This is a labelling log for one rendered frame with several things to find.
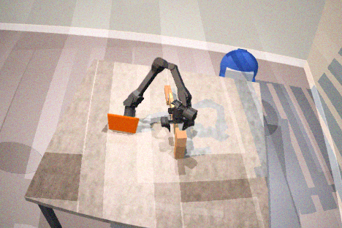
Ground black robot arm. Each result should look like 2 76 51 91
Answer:
123 58 198 122

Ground long tan wooden rail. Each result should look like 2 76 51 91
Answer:
168 90 179 136

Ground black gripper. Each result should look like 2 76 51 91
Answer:
161 112 194 132

